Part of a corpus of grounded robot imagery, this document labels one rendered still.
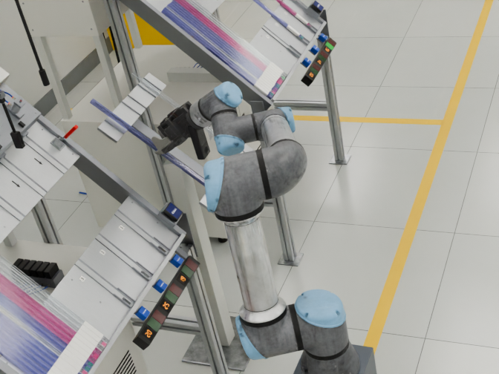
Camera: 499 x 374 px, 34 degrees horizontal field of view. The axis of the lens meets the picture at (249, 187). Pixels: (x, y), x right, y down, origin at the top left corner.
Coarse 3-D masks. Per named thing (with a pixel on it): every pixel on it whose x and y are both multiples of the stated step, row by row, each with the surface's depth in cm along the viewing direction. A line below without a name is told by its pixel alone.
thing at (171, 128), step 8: (184, 104) 234; (176, 112) 236; (184, 112) 232; (168, 120) 234; (176, 120) 235; (184, 120) 235; (160, 128) 237; (168, 128) 236; (176, 128) 235; (184, 128) 237; (200, 128) 233; (168, 136) 239; (176, 136) 237; (184, 136) 236
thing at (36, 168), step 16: (32, 128) 235; (32, 144) 232; (48, 144) 235; (0, 160) 223; (16, 160) 226; (32, 160) 229; (48, 160) 232; (64, 160) 235; (0, 176) 220; (16, 176) 223; (32, 176) 226; (48, 176) 229; (0, 192) 218; (16, 192) 221; (32, 192) 223; (0, 208) 215; (16, 208) 218; (32, 208) 221; (0, 224) 213; (16, 224) 215; (0, 240) 210
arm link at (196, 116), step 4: (192, 104) 232; (196, 104) 230; (192, 108) 230; (196, 108) 229; (192, 112) 230; (196, 112) 229; (192, 116) 230; (196, 116) 230; (200, 116) 229; (192, 120) 232; (196, 120) 230; (200, 120) 230; (204, 120) 230; (208, 120) 229; (196, 124) 232; (200, 124) 231; (204, 124) 231; (208, 124) 231
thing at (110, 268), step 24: (120, 216) 236; (144, 216) 241; (96, 240) 227; (120, 240) 231; (144, 240) 236; (168, 240) 241; (96, 264) 223; (120, 264) 227; (144, 264) 232; (72, 288) 215; (96, 288) 219; (120, 288) 223; (96, 312) 215; (120, 312) 219
